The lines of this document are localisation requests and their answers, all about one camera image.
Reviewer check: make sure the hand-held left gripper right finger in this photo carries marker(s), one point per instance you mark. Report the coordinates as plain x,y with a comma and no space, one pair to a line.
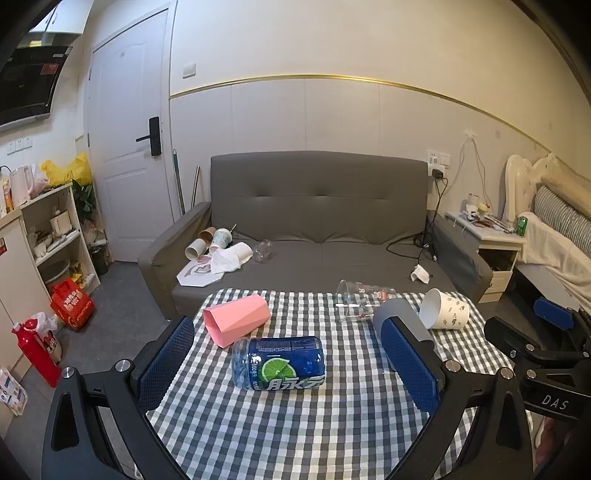
408,369

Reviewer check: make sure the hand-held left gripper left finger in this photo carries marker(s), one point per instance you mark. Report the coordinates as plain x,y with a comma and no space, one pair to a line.
168,364

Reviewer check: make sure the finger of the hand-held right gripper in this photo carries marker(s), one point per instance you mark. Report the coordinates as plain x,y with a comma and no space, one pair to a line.
554,314
508,337

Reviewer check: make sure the grey cup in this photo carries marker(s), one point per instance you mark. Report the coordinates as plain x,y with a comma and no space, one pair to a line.
401,308

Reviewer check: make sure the white printed paper cup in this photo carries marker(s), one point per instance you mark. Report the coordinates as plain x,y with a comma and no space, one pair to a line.
448,314

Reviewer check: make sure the pink hexagonal cup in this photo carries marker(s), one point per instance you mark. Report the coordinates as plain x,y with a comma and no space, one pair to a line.
240,318

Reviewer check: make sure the blue cut bottle cup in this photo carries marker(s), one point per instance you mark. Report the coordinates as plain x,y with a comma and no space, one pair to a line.
277,357

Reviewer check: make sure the brown paper cup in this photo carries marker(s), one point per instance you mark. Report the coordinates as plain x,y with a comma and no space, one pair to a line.
207,234

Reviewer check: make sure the white green drink cup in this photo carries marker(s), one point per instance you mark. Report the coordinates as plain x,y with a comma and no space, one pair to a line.
221,238

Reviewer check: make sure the small clear plastic cup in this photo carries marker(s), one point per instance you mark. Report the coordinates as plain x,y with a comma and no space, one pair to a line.
263,251

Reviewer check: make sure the person's right hand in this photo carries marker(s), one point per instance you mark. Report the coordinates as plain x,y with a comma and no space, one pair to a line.
547,438

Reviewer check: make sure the white blanket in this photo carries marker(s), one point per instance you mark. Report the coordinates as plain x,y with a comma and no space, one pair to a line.
554,249

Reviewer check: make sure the white nightstand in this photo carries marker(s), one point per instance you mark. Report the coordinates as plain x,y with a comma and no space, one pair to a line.
496,249

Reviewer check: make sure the green can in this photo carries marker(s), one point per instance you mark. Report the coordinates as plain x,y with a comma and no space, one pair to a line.
522,226

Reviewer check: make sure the white octagonal board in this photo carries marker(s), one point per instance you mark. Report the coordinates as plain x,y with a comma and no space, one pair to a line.
198,276

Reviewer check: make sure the crumpled white paper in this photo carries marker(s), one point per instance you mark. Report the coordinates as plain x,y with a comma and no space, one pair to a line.
420,273

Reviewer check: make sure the checkered tablecloth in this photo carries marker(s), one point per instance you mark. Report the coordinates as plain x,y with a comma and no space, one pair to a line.
323,424

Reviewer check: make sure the striped grey cushion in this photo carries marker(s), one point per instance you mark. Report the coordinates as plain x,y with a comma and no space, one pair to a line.
558,207

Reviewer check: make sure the red shopping bag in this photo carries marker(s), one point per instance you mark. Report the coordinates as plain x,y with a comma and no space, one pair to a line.
71,307

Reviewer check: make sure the white crumpled tissue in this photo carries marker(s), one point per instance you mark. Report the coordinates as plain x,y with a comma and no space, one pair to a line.
225,261

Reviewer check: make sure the white red plastic bag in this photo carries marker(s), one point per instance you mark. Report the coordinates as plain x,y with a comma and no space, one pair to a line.
48,334

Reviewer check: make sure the black trash bin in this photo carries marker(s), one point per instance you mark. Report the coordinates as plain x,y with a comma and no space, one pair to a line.
98,261

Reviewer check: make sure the white bed headboard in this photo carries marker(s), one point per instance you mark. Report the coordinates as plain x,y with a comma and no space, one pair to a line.
519,184

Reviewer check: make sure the red fire extinguisher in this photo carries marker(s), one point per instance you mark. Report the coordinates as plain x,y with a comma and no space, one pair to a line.
34,355

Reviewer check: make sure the white storage shelf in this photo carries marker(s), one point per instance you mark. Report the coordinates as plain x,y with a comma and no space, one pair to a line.
78,258

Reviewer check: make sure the grey plastic basin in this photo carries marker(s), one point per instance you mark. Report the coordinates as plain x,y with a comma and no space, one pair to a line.
55,271

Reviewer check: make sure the white tissue pack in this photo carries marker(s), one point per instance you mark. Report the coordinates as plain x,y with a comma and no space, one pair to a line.
11,392

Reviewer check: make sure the white door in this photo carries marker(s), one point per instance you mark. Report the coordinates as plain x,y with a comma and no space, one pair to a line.
129,194

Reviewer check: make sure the black charger plug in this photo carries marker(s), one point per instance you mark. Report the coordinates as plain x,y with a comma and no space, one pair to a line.
438,174

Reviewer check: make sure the white cabinet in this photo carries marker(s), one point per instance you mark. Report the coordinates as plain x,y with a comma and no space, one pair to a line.
14,277

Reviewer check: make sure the metal pole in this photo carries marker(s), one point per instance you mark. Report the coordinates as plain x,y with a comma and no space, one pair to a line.
194,184

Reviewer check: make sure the green plant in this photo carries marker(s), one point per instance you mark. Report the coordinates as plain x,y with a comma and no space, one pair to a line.
85,198

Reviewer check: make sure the grey sofa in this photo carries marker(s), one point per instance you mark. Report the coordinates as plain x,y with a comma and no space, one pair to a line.
318,198

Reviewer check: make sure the yellow plastic bag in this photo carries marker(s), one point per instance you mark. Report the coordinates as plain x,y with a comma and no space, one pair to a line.
69,170

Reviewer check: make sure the pink white kettle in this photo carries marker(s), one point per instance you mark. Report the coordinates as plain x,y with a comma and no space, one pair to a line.
21,187

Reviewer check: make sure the black range hood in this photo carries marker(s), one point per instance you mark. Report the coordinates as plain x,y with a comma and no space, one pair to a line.
27,87

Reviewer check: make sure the white wall socket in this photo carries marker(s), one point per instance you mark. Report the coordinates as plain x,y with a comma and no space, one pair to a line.
438,158

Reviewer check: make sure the white wall outlets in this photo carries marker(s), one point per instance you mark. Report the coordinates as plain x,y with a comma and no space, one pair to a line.
21,145

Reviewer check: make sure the white light switch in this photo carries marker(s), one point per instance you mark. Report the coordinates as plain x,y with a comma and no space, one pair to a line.
189,69

